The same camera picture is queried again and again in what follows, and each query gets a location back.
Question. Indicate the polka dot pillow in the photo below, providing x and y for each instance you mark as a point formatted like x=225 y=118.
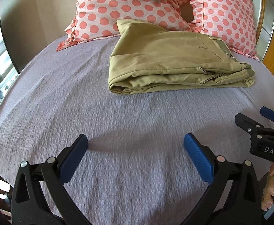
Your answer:
x=230 y=20
x=97 y=19

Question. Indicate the right human hand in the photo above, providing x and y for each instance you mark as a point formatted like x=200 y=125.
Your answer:
x=268 y=190

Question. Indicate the lavender bed sheet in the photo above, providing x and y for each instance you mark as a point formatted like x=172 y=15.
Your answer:
x=136 y=170

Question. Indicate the right polka dot pillow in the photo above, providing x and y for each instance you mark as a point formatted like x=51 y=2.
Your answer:
x=230 y=20

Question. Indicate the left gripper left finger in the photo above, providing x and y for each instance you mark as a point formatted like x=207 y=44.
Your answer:
x=29 y=206

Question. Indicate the left polka dot pillow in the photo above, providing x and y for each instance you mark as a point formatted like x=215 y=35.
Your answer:
x=97 y=19

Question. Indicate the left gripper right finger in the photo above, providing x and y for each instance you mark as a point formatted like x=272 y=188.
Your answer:
x=232 y=195

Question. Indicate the khaki pants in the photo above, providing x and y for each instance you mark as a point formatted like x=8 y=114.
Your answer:
x=148 y=58

